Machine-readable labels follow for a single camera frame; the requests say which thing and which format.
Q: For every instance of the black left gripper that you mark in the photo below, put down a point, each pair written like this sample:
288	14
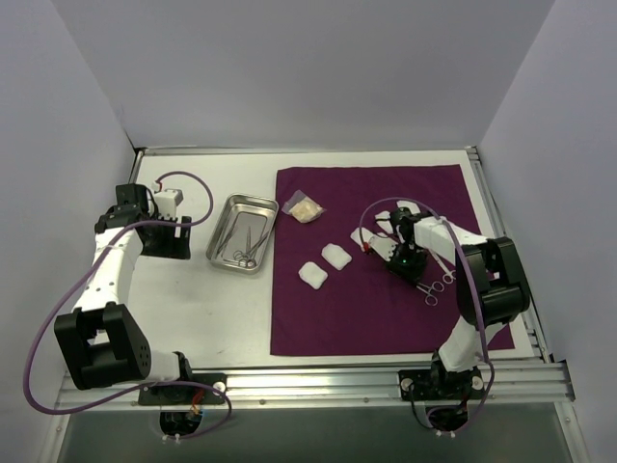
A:
174	239

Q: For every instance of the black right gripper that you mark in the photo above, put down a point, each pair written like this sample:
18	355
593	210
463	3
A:
405	269

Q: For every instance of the steel scissors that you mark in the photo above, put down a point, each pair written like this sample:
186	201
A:
243	257
449	275
255	246

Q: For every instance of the steel forceps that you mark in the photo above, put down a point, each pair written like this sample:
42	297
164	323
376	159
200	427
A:
431	292
221	247

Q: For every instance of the steel instrument tray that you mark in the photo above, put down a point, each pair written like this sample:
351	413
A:
253	212

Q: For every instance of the white gauze pad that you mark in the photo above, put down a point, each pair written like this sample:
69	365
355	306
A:
361	236
335	256
313	275
382	216

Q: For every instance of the purple surgical cloth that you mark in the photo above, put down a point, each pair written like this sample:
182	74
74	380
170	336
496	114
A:
362	309

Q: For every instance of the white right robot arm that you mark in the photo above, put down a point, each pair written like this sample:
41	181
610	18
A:
491	286

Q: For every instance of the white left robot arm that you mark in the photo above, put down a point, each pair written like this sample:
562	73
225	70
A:
100	340

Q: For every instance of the clear bag of cotton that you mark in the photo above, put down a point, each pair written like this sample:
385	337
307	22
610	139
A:
302	208

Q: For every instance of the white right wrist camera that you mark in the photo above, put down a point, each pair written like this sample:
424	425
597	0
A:
382	246

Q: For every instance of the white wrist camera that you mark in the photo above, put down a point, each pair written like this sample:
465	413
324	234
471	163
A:
165	201
382	246

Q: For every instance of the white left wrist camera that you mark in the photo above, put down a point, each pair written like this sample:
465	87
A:
165	201

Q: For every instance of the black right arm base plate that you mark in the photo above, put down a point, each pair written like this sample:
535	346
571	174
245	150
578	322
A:
435	384

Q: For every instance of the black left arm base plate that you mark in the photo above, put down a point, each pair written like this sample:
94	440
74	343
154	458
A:
187	395

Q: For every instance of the aluminium front rail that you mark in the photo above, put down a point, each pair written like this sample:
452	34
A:
512	382

